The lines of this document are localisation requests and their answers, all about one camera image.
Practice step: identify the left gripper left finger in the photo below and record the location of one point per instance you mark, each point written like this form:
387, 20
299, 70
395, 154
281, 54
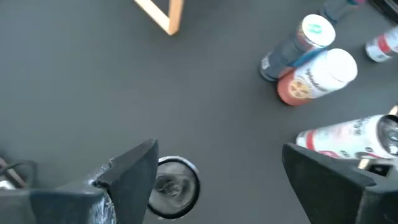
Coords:
130, 180

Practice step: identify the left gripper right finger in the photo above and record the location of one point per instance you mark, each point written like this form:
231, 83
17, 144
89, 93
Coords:
323, 186

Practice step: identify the white blue slim can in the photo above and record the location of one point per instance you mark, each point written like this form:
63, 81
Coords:
177, 189

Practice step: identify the white pink can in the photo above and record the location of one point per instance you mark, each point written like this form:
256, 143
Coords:
320, 77

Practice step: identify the teal slim can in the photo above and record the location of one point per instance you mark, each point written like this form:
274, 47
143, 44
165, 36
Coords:
289, 53
334, 9

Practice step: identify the grey can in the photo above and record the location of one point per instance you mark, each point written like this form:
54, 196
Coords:
381, 46

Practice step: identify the wooden slatted shelf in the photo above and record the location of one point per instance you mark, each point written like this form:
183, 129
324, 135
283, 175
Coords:
174, 15

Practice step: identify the black table frame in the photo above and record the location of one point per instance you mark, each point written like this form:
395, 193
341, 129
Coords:
388, 7

